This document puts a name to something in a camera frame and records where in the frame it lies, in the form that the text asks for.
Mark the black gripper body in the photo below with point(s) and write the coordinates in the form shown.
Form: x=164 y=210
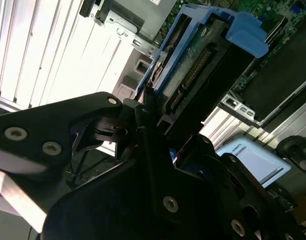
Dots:
x=105 y=212

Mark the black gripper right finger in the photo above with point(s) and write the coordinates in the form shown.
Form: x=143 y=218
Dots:
x=225 y=180

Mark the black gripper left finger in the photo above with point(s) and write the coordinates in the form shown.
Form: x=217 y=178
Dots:
x=43 y=120

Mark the hard disk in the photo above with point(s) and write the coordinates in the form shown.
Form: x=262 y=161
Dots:
x=193 y=62

